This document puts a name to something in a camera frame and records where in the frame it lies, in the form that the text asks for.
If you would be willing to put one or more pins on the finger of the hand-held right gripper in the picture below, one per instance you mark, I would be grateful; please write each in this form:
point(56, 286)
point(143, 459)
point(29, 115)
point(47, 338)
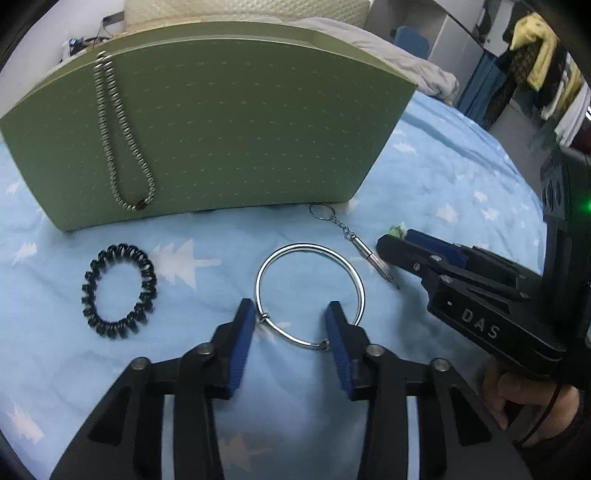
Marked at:
point(406, 256)
point(438, 244)

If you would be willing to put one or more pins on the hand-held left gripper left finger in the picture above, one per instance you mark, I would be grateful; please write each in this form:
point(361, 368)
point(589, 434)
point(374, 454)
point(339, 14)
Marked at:
point(240, 346)

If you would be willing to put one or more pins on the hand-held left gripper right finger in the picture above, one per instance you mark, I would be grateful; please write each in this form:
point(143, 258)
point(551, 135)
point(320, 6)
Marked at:
point(339, 346)

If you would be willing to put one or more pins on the small green hair clip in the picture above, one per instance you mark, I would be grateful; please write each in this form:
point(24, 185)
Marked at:
point(397, 229)

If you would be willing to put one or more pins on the thin silver bangle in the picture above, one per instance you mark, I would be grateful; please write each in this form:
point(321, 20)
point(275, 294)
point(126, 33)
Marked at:
point(308, 246)

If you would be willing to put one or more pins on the green cardboard box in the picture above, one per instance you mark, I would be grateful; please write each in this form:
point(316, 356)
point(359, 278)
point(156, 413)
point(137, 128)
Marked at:
point(254, 129)

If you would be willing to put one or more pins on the person's right forearm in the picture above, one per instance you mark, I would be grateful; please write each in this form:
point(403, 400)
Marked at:
point(568, 452)

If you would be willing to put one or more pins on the person's right hand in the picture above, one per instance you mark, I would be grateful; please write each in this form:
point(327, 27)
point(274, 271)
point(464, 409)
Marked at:
point(517, 392)

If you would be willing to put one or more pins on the light blue printed bedsheet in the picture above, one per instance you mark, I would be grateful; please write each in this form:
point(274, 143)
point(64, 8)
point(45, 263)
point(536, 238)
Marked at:
point(461, 184)

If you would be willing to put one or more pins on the blue hanging cloth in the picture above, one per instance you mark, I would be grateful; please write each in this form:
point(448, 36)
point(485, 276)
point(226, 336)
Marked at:
point(480, 87)

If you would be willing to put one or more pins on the grey duvet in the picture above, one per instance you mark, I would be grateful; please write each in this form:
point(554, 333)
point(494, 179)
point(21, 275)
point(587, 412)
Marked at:
point(415, 69)

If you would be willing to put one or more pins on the dark hanging clothes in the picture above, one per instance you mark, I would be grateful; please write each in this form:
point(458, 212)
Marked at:
point(521, 74)

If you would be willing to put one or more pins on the blue padded board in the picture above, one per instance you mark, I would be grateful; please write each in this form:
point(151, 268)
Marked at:
point(412, 41)

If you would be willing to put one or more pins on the white wardrobe cabinet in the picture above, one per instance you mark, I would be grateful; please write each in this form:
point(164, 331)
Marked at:
point(455, 32)

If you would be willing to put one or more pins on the yellow hanging garment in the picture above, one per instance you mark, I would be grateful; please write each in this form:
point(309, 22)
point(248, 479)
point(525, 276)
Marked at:
point(538, 46)

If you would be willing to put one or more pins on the bedside clutter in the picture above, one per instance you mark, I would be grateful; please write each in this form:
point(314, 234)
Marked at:
point(78, 44)

